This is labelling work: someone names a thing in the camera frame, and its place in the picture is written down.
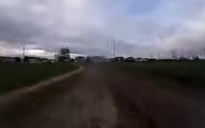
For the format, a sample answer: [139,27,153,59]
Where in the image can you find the tall pylon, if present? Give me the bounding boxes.
[109,32,116,60]

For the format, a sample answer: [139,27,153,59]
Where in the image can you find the distant buildings and trees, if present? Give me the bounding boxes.
[0,46,205,65]

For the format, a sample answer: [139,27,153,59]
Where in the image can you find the brown dirt track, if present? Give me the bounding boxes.
[0,63,205,128]

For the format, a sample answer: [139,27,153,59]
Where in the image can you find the grass field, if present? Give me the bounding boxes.
[0,62,82,98]
[101,60,205,98]

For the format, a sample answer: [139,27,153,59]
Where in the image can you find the pole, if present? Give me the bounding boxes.
[21,41,27,61]

